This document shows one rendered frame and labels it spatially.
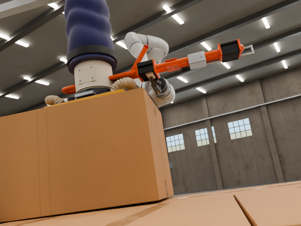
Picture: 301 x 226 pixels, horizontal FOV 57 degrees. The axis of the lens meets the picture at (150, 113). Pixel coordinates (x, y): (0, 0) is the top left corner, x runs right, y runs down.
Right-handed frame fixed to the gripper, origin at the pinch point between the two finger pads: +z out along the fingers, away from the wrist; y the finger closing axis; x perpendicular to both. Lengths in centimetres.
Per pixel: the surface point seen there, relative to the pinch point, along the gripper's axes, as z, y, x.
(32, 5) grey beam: -164, -202, 177
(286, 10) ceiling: -841, -483, -342
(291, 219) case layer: 76, 54, -28
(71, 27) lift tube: 9.5, -25.1, 30.8
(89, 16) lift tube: 10.1, -27.5, 21.4
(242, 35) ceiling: -946, -483, -199
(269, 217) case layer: 72, 54, -26
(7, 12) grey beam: -162, -202, 214
